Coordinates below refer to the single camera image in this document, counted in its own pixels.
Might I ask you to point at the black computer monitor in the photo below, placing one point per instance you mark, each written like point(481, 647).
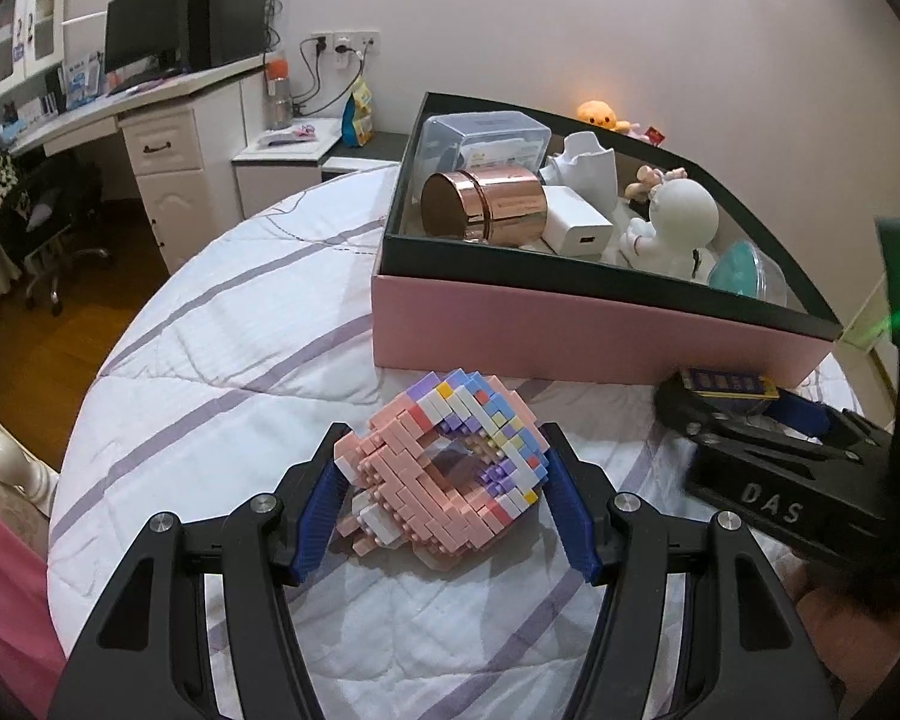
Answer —
point(146, 26)

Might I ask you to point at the water bottle orange cap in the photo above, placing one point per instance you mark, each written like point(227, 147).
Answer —
point(278, 97)

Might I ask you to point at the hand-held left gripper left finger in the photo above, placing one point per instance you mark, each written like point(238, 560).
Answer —
point(319, 521)

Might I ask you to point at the white charger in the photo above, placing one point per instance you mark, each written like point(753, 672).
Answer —
point(577, 229)

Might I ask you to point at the white desk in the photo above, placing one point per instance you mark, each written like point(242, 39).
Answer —
point(82, 116)

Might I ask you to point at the pink storage box black rim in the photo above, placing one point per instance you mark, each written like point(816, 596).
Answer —
point(570, 322)

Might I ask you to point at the orange plush toy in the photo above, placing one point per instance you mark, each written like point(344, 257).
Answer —
point(601, 115)

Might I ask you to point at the black computer tower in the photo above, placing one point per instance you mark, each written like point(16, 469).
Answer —
point(229, 15)

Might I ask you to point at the person's right hand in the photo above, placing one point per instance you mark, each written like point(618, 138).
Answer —
point(832, 622)

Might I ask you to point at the white wall cabinet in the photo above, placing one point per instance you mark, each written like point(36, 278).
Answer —
point(26, 34)

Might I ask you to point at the white drawer cabinet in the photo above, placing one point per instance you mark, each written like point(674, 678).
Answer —
point(172, 172)

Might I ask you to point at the black office chair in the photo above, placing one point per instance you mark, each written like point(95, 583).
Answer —
point(52, 225)

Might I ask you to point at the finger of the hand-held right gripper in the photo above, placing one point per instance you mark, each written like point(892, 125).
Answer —
point(682, 414)
point(802, 414)

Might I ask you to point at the blue yellow snack bag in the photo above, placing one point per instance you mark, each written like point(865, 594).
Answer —
point(360, 116)

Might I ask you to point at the pink cloth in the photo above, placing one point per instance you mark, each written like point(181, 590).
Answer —
point(7, 615)

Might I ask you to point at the white ceramic holder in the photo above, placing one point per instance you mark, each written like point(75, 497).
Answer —
point(589, 161)

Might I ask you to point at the white round-headed figurine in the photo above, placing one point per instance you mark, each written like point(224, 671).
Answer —
point(682, 214)

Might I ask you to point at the teal item in clear case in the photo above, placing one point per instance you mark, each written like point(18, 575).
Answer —
point(746, 277)

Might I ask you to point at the pink block donut model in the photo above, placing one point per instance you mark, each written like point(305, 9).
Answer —
point(397, 457)

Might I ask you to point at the clear plastic box green label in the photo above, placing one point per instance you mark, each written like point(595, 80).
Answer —
point(487, 139)

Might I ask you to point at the small baby doll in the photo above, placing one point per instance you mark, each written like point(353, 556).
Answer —
point(652, 181)

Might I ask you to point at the white wall power outlet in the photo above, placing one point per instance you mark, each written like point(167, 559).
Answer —
point(345, 43)

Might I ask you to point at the white nightstand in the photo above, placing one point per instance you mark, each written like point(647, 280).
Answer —
point(292, 165)

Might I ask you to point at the rose gold jar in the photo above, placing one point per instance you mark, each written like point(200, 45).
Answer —
point(495, 202)

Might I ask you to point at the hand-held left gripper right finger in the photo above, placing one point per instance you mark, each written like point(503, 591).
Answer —
point(571, 521)

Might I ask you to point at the blue card box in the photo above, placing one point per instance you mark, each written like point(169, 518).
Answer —
point(727, 384)

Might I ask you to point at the white wooden bedpost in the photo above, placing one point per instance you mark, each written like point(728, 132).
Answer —
point(7, 457)

